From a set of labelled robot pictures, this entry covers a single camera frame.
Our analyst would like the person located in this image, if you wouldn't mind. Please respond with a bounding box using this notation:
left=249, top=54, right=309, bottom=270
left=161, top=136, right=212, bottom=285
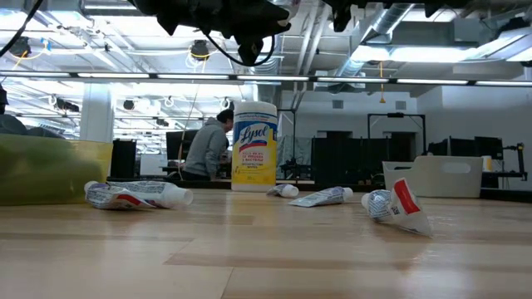
left=182, top=108, right=234, bottom=182

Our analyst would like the black computer monitor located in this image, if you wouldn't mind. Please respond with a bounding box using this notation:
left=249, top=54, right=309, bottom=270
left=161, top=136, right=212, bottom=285
left=165, top=130, right=200, bottom=162
left=426, top=139, right=475, bottom=158
left=475, top=135, right=504, bottom=161

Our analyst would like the black aluminium table frame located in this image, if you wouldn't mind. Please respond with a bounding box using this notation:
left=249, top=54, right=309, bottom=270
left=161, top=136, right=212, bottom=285
left=108, top=177, right=532, bottom=201

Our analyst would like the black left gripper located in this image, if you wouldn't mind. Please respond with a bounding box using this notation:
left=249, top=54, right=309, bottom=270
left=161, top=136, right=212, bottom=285
left=132, top=0, right=291, bottom=66

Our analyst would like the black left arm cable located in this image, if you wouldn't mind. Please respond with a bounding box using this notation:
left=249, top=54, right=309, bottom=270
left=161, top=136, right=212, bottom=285
left=0, top=0, right=46, bottom=58

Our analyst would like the yellow translucent plastic bin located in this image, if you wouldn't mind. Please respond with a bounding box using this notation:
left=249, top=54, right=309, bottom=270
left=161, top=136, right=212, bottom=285
left=0, top=132, right=114, bottom=208

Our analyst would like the black cabinet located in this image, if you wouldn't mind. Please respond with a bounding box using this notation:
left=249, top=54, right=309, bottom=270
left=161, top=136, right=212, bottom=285
left=110, top=139, right=137, bottom=180

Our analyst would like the pale translucent plastic bin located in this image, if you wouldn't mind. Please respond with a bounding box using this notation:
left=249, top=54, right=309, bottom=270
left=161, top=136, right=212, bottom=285
left=382, top=155, right=484, bottom=199

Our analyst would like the black equipment stand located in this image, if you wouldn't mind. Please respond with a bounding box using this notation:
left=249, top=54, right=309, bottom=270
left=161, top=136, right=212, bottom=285
left=501, top=143, right=529, bottom=182

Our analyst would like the black metal frame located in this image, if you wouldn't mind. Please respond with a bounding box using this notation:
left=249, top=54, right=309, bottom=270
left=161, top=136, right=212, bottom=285
left=367, top=112, right=427, bottom=157

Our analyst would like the black room partition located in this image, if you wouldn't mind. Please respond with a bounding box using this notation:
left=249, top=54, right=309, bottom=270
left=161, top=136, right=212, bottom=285
left=311, top=131, right=416, bottom=187

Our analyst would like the bright ceiling light panel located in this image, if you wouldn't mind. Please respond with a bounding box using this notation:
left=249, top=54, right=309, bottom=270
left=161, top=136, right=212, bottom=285
left=351, top=44, right=470, bottom=64

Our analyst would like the silver spiral air duct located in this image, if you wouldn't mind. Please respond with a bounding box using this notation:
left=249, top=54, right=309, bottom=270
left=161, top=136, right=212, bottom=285
left=332, top=6, right=419, bottom=78

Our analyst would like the yellow Lysol wipes canister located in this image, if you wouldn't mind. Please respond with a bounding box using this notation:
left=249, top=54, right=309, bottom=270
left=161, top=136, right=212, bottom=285
left=231, top=101, right=278, bottom=193

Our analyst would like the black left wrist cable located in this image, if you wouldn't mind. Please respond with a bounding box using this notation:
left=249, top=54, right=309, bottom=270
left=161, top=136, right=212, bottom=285
left=202, top=32, right=276, bottom=67

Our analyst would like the black ceiling-mounted device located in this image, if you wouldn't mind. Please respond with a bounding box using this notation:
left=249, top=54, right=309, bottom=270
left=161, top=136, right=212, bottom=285
left=7, top=36, right=32, bottom=58
left=190, top=39, right=210, bottom=62

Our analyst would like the white building column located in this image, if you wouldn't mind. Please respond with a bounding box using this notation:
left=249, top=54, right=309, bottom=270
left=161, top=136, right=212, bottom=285
left=79, top=85, right=115, bottom=145

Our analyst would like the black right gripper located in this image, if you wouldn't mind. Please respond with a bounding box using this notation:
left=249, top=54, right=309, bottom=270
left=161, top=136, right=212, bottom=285
left=322, top=0, right=358, bottom=32

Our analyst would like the white board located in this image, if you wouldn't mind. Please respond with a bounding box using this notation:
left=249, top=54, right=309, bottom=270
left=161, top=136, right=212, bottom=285
left=139, top=153, right=168, bottom=176

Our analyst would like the ribbed silver ceiling duct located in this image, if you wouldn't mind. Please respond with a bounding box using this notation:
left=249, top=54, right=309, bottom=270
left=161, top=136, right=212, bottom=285
left=239, top=24, right=284, bottom=76

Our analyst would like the yellow hanging cord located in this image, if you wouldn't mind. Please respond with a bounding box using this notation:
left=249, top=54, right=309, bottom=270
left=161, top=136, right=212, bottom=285
left=378, top=61, right=387, bottom=105

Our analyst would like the long ceiling light strip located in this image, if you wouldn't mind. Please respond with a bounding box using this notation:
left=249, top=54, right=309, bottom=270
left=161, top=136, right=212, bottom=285
left=0, top=71, right=532, bottom=88

